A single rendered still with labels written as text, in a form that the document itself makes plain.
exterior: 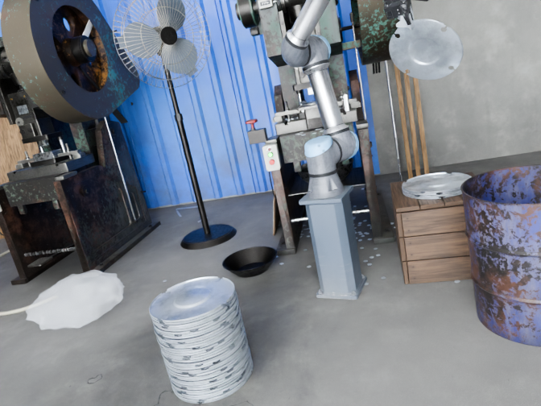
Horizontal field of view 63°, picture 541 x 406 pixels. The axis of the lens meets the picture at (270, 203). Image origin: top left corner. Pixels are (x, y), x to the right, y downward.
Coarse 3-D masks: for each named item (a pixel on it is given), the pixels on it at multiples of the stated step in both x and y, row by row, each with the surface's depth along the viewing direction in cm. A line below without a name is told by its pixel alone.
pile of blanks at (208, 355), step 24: (216, 312) 137; (240, 312) 150; (168, 336) 138; (192, 336) 136; (216, 336) 138; (240, 336) 147; (168, 360) 144; (192, 360) 138; (216, 360) 140; (240, 360) 148; (192, 384) 141; (216, 384) 141; (240, 384) 146
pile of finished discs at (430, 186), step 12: (408, 180) 204; (420, 180) 201; (432, 180) 195; (444, 180) 192; (456, 180) 190; (408, 192) 190; (420, 192) 185; (432, 192) 181; (444, 192) 180; (456, 192) 180
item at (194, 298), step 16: (176, 288) 158; (192, 288) 155; (208, 288) 153; (224, 288) 150; (160, 304) 148; (176, 304) 145; (192, 304) 142; (208, 304) 141; (160, 320) 138; (176, 320) 135
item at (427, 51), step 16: (400, 32) 175; (416, 32) 172; (432, 32) 169; (448, 32) 166; (400, 48) 181; (416, 48) 178; (432, 48) 175; (448, 48) 172; (400, 64) 188; (416, 64) 184; (432, 64) 181; (448, 64) 177
